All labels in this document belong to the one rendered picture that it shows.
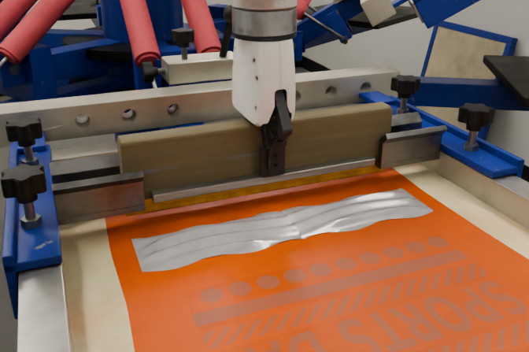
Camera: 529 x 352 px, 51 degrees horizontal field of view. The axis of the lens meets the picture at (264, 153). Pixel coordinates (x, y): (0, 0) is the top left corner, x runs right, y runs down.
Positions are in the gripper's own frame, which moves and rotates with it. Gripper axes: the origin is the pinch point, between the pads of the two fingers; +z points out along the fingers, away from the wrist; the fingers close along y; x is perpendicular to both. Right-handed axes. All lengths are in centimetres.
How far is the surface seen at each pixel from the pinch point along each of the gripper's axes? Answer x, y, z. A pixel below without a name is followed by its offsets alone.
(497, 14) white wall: 200, -173, 19
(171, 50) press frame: -0.9, -47.8, -3.5
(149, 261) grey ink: -17.0, 10.4, 5.6
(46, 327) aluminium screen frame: -27.1, 21.5, 2.4
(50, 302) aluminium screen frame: -26.6, 18.4, 2.4
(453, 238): 16.0, 17.8, 5.9
